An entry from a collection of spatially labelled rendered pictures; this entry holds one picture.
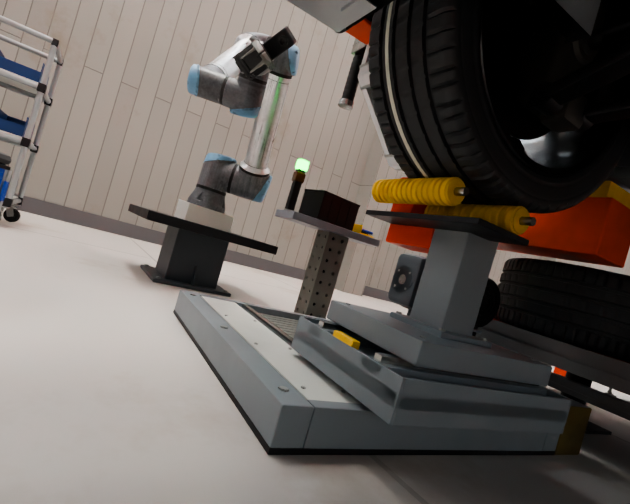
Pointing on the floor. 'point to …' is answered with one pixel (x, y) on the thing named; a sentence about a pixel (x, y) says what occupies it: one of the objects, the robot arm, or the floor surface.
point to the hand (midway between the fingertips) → (262, 51)
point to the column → (321, 274)
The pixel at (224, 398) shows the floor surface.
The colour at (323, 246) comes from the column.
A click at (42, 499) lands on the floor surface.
